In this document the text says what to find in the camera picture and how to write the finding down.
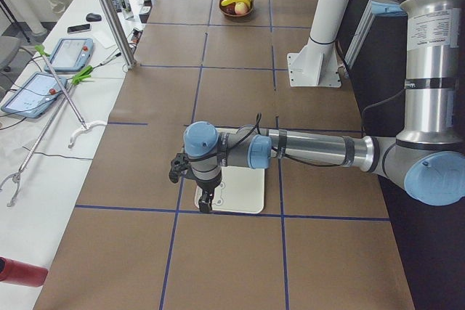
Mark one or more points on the teach pendant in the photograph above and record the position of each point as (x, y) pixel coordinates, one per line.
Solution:
(71, 54)
(34, 97)

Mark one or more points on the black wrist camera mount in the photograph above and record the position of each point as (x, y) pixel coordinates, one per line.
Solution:
(180, 167)

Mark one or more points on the red fire extinguisher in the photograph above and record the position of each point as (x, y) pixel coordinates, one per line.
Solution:
(19, 273)

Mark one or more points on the aluminium frame post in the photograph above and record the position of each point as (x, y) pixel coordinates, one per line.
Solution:
(118, 33)

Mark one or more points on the far teach pendant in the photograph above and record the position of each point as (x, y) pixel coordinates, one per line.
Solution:
(71, 54)

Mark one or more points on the near teach pendant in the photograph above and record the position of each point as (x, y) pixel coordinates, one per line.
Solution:
(34, 97)

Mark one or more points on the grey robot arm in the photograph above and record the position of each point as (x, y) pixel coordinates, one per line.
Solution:
(425, 159)

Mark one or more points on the white mounting pillar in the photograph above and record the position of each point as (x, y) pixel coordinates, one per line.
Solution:
(316, 64)

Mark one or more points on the black smartphone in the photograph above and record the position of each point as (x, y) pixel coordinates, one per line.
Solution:
(79, 28)

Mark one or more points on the brown wicker basket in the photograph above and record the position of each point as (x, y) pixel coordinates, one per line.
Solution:
(222, 11)

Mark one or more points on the cream bear tray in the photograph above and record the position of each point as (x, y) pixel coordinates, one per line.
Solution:
(242, 188)

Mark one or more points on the black computer mouse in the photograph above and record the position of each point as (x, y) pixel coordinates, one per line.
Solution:
(93, 17)

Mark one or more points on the dark red apple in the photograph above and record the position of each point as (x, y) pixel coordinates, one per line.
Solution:
(230, 9)

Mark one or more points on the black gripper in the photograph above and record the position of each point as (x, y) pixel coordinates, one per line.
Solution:
(207, 186)

